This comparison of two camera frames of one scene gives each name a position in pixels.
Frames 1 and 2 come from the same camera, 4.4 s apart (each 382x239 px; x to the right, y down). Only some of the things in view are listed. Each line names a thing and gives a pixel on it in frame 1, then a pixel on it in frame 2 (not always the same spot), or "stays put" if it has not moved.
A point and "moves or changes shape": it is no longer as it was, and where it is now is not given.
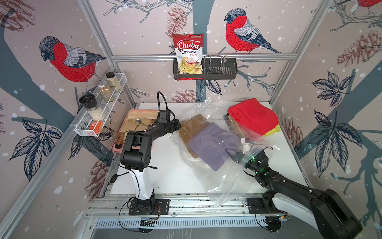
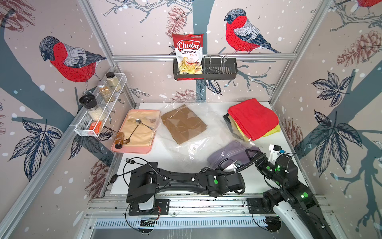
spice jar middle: x=106 y=93 stays put
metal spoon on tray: x=139 y=121 stays put
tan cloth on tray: x=137 y=120 stays put
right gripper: x=237 y=156 to x=258 y=156
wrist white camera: x=246 y=146 to x=275 y=150
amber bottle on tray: x=120 y=140 stays put
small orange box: x=97 y=127 stays put
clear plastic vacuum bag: x=227 y=163 moves or changes shape
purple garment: x=209 y=146 moves or changes shape
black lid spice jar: x=89 y=102 stays put
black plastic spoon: x=114 y=178 stays put
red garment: x=254 y=116 stays put
